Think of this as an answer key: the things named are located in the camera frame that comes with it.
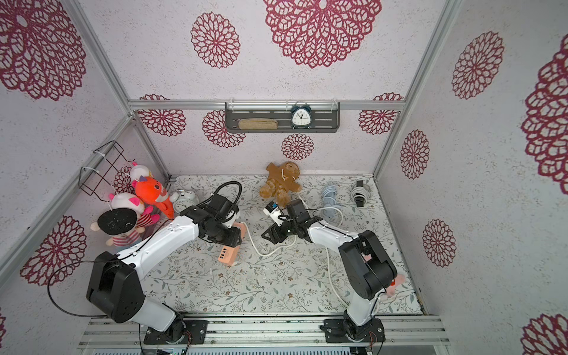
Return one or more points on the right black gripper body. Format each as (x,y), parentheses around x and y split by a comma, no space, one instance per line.
(279,231)

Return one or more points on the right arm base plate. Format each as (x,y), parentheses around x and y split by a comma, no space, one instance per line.
(346,331)

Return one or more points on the black-haired doll plush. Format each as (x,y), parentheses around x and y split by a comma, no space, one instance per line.
(120,224)

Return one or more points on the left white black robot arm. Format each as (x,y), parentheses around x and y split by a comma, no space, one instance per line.
(115,282)

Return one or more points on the black wire basket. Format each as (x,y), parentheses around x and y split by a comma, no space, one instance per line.
(110,173)

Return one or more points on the teal alarm clock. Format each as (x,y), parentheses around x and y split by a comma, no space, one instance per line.
(301,117)

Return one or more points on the brown teddy bear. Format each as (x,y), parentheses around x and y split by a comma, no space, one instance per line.
(281,181)

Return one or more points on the white round alarm clock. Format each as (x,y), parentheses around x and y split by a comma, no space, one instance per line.
(183,199)

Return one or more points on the grey wall shelf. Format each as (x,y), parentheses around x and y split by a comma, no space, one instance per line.
(326,117)

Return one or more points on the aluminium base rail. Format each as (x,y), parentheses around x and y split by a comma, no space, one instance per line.
(246,331)

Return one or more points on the pink power strip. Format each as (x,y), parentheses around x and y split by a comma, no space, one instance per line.
(228,255)

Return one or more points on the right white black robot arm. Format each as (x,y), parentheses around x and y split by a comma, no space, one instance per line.
(368,267)

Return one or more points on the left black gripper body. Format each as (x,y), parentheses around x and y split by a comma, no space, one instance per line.
(225,235)

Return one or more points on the pink red dotted plush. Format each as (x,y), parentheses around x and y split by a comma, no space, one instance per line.
(391,289)

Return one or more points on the pink striped pig plush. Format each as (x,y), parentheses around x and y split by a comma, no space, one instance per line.
(145,217)

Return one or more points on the orange fox plush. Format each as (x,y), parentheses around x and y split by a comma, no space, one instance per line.
(152,192)

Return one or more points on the beige pouch on shelf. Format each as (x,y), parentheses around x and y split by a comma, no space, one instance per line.
(257,124)

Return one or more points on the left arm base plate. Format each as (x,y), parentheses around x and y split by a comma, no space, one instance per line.
(185,332)

